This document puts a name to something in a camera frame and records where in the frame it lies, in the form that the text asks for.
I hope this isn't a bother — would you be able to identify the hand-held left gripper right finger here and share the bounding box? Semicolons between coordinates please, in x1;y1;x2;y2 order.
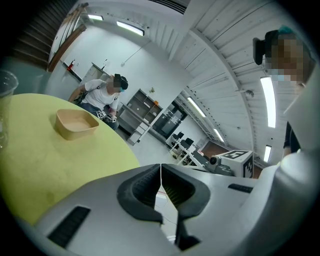
161;162;262;256

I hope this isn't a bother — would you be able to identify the dark wooden staircase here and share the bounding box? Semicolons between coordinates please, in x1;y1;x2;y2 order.
9;0;88;73

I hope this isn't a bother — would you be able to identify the black double door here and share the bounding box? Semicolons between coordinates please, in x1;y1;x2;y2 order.
152;101;188;141

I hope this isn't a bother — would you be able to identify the tan tray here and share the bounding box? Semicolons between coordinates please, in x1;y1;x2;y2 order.
54;108;100;141

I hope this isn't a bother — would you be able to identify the person's head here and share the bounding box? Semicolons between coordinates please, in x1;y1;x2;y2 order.
263;24;316;86

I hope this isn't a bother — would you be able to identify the person's black buttoned shirt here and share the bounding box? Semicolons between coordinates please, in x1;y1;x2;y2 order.
283;121;301;154

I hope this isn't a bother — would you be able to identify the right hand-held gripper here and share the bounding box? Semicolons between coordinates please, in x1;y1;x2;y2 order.
208;149;255;179

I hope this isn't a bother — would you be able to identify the white long desk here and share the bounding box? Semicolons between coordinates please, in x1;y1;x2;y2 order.
164;131;213;167

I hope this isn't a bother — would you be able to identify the grey desk with shelf unit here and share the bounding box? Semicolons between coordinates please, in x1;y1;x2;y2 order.
116;88;165;146

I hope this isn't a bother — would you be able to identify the black head camera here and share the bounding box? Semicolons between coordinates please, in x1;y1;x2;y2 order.
252;36;267;66

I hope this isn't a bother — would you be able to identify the clear glass bowl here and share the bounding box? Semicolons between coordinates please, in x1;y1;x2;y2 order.
0;69;20;151

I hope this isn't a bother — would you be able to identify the round table with yellow-green cloth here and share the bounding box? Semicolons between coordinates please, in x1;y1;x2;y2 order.
0;92;141;226

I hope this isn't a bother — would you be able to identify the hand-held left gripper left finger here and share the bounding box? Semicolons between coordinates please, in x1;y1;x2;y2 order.
33;162;180;256

